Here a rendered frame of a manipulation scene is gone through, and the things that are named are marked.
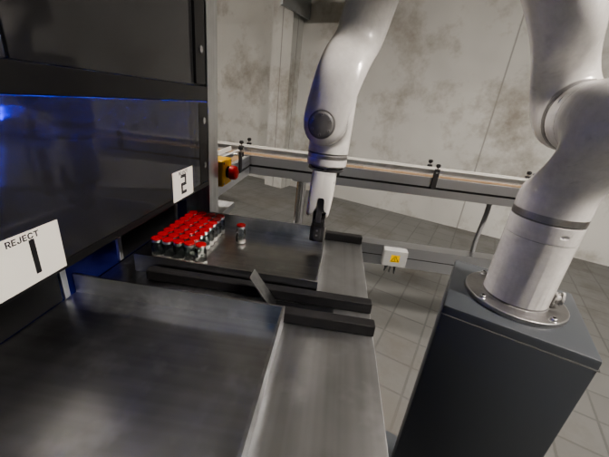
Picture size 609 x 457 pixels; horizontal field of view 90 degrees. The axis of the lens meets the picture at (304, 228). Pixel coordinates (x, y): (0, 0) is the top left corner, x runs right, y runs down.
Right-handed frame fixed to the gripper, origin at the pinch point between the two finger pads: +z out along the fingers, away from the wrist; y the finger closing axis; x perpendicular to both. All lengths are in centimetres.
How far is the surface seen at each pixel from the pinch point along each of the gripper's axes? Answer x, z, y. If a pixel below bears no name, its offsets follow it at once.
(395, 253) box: 39, 39, -79
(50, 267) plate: -28.5, -7.3, 38.9
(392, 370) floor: 46, 92, -55
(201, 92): -28.9, -27.0, -3.2
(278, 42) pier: -90, -92, -373
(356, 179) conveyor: 13, 4, -82
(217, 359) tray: -9.6, 4.2, 36.9
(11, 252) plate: -29, -11, 42
